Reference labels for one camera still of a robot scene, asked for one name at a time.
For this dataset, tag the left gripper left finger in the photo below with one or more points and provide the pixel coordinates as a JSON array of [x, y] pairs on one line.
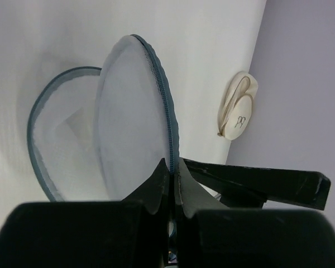
[[129, 233]]

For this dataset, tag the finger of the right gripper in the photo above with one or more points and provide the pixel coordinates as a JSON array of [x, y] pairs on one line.
[[251, 187]]

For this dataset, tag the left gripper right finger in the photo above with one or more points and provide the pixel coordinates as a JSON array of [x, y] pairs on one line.
[[212, 234]]

